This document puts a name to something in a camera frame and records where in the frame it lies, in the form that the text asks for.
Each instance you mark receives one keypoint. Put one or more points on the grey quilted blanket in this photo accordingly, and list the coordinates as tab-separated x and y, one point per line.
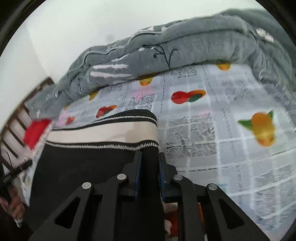
242	36

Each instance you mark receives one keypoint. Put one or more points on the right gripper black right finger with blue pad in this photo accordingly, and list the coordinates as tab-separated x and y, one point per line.
204	212

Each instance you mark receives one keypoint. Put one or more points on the person's left hand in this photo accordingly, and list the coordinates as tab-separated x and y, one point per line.
15	208

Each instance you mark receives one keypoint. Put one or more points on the light blue fruit-print sheet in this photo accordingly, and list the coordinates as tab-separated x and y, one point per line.
215	125

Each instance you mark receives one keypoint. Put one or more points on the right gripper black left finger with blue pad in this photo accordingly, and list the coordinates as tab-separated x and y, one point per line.
97	212

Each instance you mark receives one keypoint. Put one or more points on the red pillow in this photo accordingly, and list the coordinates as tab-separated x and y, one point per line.
34	132

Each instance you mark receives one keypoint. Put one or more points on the black pants with white stripe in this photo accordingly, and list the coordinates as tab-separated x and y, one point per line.
93	154

